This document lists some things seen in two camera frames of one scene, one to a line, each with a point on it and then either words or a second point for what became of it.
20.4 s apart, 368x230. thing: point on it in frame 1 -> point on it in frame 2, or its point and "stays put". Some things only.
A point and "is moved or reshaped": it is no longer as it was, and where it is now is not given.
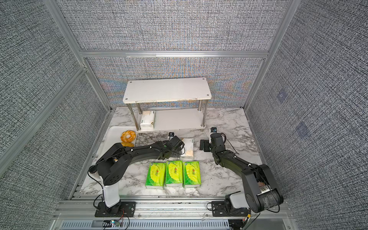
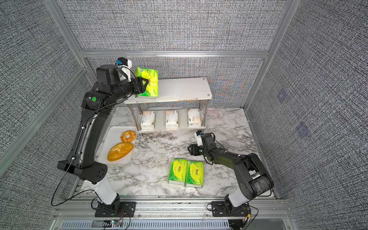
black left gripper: x=178 y=151 -> x=137 y=85
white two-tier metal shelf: x=170 y=103 stays put
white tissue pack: x=148 y=120 stays put
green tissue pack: x=155 y=178 -> x=151 y=89
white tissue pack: x=189 y=147 -> x=193 y=116
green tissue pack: x=174 y=173 is moved or reshaped
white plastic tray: x=112 y=137 stays put
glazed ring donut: x=132 y=134 stays put
